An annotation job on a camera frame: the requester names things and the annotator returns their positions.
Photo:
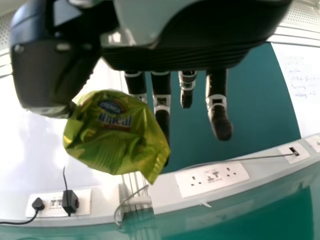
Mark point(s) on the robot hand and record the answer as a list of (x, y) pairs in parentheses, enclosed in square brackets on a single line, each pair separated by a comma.
[(175, 37)]

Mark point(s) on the yellow-green biscuit packet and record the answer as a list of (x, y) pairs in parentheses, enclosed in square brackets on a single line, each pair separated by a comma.
[(112, 140)]

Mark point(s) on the white data socket plate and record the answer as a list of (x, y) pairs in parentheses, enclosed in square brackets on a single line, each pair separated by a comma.
[(300, 156)]

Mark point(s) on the white socket plate with plugs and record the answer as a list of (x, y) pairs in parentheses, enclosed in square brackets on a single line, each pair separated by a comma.
[(85, 202)]

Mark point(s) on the green partition panel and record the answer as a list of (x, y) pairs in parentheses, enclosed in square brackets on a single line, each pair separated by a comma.
[(262, 112)]

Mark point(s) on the whiteboard with writing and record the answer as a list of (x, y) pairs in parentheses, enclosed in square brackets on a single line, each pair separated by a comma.
[(300, 112)]

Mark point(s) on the black power adapter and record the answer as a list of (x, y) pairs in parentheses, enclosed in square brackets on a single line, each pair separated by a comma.
[(70, 202)]

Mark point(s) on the black mains plug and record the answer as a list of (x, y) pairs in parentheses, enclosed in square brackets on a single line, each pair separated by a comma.
[(38, 204)]

